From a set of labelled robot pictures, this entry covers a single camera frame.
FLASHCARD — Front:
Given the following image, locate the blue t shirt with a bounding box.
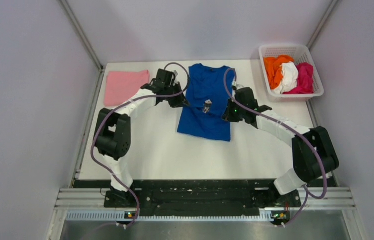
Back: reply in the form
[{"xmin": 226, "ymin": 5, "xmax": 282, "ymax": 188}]
[{"xmin": 177, "ymin": 63, "xmax": 234, "ymax": 142}]

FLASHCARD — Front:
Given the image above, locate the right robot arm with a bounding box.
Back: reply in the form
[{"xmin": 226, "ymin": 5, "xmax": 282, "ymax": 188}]
[{"xmin": 222, "ymin": 87, "xmax": 339, "ymax": 207}]

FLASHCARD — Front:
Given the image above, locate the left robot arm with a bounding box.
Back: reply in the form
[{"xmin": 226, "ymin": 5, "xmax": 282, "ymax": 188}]
[{"xmin": 90, "ymin": 69, "xmax": 188, "ymax": 207}]

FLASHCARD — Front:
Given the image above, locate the orange t shirt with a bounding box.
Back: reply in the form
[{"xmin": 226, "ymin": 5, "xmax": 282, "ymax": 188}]
[{"xmin": 263, "ymin": 55, "xmax": 294, "ymax": 90}]

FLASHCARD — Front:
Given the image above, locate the folded pink t shirt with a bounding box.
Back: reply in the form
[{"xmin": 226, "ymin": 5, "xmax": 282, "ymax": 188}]
[{"xmin": 103, "ymin": 70, "xmax": 150, "ymax": 107}]

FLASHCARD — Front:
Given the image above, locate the white t shirt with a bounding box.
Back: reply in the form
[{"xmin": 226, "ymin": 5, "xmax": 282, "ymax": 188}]
[{"xmin": 272, "ymin": 62, "xmax": 298, "ymax": 95}]

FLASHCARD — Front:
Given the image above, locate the magenta t shirt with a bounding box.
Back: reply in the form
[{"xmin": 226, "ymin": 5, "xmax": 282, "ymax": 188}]
[{"xmin": 283, "ymin": 62, "xmax": 314, "ymax": 95}]

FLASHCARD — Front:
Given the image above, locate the white plastic basket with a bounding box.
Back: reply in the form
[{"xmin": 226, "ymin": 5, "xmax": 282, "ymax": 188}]
[{"xmin": 259, "ymin": 43, "xmax": 324, "ymax": 102}]

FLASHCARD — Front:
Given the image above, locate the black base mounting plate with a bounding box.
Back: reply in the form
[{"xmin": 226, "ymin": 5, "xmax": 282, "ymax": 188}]
[{"xmin": 74, "ymin": 178, "xmax": 336, "ymax": 219}]

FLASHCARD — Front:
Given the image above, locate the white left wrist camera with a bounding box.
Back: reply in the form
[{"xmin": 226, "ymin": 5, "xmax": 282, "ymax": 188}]
[{"xmin": 172, "ymin": 70, "xmax": 178, "ymax": 78}]

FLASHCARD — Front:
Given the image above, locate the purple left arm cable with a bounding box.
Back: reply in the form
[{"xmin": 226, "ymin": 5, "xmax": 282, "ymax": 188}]
[{"xmin": 90, "ymin": 62, "xmax": 191, "ymax": 229}]

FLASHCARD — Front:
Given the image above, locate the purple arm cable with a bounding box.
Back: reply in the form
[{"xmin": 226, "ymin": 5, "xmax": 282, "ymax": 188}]
[
  {"xmin": 223, "ymin": 67, "xmax": 329, "ymax": 228},
  {"xmin": 90, "ymin": 62, "xmax": 191, "ymax": 229}
]

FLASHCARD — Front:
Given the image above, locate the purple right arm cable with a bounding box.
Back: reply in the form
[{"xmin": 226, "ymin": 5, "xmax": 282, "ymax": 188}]
[{"xmin": 223, "ymin": 67, "xmax": 329, "ymax": 228}]

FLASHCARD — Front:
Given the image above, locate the left corner metal post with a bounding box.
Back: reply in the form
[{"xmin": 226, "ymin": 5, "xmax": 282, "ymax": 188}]
[{"xmin": 58, "ymin": 0, "xmax": 105, "ymax": 72}]

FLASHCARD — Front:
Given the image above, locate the corner metal post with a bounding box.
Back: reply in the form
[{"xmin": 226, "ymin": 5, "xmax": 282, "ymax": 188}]
[
  {"xmin": 58, "ymin": 0, "xmax": 105, "ymax": 72},
  {"xmin": 306, "ymin": 0, "xmax": 341, "ymax": 50}
]

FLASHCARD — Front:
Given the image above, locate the right corner metal post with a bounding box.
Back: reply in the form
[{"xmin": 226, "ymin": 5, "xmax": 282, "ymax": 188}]
[{"xmin": 306, "ymin": 0, "xmax": 341, "ymax": 50}]

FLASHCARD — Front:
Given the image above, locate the white slotted cable duct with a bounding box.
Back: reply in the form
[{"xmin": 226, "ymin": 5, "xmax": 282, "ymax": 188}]
[{"xmin": 66, "ymin": 210, "xmax": 286, "ymax": 222}]

